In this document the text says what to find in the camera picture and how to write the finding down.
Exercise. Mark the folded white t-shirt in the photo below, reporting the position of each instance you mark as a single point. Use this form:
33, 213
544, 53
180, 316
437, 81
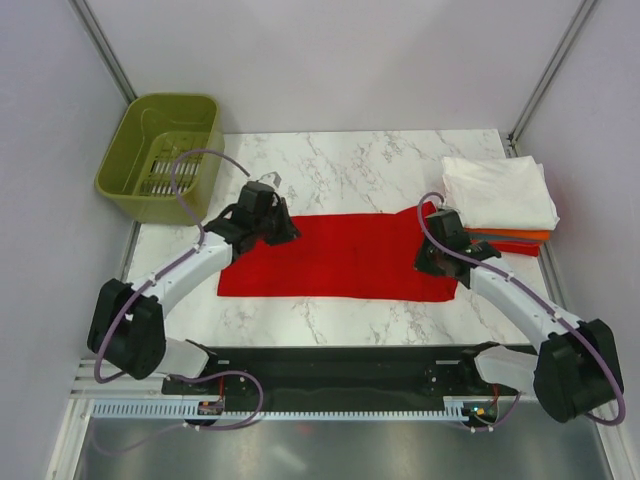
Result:
509, 193

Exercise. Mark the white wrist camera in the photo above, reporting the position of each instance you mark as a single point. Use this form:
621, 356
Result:
272, 179
445, 207

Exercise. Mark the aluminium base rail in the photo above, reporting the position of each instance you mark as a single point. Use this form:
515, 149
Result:
125, 387

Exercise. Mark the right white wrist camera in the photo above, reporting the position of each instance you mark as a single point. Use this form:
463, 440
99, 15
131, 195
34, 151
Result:
445, 207

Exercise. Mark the folded red t-shirt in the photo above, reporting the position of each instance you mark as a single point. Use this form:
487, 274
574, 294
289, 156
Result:
526, 249

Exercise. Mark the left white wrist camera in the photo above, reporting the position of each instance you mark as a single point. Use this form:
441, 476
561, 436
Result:
272, 179

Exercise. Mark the aluminium frame post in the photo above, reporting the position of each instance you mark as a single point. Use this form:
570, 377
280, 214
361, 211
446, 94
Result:
567, 42
91, 25

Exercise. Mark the red t-shirt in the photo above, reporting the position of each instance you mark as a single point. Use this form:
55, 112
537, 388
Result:
364, 256
526, 249

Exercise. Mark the left aluminium frame post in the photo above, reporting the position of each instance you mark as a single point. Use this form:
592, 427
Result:
91, 25

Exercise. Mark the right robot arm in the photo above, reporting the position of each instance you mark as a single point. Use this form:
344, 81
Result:
574, 370

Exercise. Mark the folded grey t-shirt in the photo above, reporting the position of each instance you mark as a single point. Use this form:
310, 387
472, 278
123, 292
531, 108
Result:
515, 241

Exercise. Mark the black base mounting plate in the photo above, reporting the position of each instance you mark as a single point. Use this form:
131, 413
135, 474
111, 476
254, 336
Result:
338, 378

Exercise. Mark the olive green plastic basket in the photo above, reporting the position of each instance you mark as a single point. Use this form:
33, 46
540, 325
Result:
159, 141

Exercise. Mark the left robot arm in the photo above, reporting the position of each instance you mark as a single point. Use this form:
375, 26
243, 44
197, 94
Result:
127, 332

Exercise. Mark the right aluminium frame post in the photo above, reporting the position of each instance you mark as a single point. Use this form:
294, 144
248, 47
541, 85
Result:
567, 42

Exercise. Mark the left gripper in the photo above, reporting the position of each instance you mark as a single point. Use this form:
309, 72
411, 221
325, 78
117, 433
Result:
289, 232

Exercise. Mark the white slotted cable duct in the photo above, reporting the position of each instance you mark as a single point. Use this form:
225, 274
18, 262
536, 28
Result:
165, 409

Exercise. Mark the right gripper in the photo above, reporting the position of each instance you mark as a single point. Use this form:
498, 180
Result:
421, 265

